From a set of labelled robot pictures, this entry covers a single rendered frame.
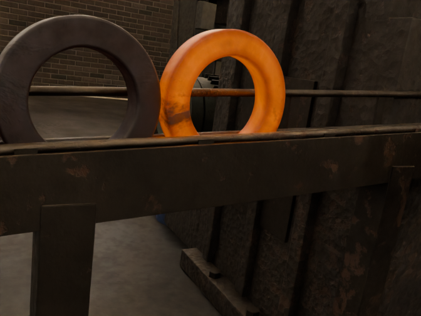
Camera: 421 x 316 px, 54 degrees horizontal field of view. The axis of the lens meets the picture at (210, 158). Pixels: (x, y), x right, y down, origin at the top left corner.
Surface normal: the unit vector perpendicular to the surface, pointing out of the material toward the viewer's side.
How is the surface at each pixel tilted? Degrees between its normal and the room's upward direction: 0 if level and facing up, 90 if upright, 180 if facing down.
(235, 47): 90
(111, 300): 0
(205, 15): 90
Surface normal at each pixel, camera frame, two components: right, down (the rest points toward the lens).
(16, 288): 0.13, -0.97
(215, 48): 0.50, 0.26
